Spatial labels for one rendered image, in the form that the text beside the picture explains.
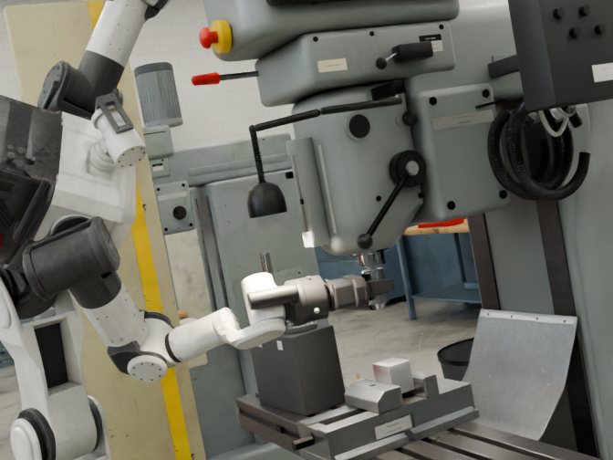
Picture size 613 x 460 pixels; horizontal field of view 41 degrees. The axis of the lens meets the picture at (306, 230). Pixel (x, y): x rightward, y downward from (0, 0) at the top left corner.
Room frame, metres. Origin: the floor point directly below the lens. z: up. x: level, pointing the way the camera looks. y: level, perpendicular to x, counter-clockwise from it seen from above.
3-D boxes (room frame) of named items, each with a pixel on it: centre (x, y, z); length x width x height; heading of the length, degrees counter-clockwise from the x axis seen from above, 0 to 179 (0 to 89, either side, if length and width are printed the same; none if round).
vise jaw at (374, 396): (1.63, -0.07, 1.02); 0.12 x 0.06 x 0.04; 28
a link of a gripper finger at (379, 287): (1.63, -0.12, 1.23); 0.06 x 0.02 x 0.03; 102
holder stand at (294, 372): (2.02, 0.09, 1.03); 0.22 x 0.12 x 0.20; 32
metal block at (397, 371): (1.66, -0.12, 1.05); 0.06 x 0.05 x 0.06; 28
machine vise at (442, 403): (1.64, -0.09, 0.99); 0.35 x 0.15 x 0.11; 118
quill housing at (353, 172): (1.66, -0.12, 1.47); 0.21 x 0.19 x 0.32; 26
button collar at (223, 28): (1.56, 0.09, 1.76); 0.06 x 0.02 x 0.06; 26
